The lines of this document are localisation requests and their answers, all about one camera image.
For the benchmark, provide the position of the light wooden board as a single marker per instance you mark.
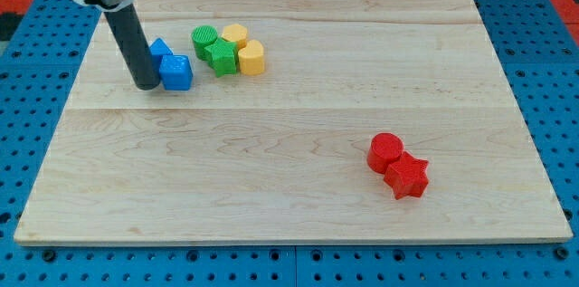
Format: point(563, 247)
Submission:
point(280, 158)

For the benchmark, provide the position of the green cylinder block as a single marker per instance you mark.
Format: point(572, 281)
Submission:
point(203, 36)

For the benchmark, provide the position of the green star block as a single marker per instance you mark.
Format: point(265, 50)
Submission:
point(222, 57)

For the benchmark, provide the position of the yellow heart block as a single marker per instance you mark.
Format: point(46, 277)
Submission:
point(251, 58)

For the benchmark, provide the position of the blue triangle block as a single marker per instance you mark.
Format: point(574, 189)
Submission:
point(159, 49)

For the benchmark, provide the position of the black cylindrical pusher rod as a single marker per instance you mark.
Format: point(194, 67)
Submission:
point(132, 42)

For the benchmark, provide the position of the blue cube block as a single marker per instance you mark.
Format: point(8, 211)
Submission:
point(176, 72)

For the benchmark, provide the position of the red star block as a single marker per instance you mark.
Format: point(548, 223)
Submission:
point(407, 176)

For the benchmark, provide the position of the yellow hexagon block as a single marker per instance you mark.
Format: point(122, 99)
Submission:
point(235, 33)

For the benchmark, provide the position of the red cylinder block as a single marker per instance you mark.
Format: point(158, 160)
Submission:
point(385, 148)

